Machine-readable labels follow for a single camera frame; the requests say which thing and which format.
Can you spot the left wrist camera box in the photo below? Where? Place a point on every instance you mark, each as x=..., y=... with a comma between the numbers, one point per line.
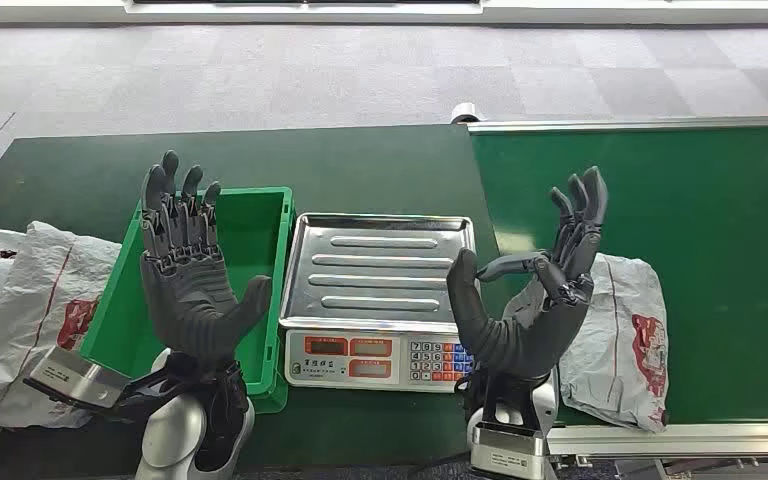
x=76, y=381

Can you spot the grey package red print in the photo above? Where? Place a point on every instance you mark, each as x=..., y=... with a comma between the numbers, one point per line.
x=622, y=344

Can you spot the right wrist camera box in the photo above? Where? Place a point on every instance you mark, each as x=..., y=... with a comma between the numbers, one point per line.
x=506, y=454

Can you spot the large white package red print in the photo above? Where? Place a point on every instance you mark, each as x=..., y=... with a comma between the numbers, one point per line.
x=20, y=318

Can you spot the electronic scale steel tray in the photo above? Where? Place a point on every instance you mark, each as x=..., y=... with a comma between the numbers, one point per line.
x=371, y=278

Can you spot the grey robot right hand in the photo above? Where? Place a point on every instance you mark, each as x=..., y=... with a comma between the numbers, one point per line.
x=530, y=344

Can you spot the white wall ledge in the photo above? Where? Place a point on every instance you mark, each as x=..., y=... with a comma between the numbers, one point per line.
x=622, y=12

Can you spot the green plastic bin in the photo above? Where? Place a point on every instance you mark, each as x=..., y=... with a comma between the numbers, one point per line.
x=251, y=232

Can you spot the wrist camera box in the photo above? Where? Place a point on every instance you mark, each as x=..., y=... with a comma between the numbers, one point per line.
x=506, y=454
x=76, y=381

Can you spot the white conveyor roller end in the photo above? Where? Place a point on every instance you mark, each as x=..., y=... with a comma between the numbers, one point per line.
x=467, y=112

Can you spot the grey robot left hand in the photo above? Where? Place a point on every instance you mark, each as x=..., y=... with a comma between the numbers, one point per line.
x=185, y=298

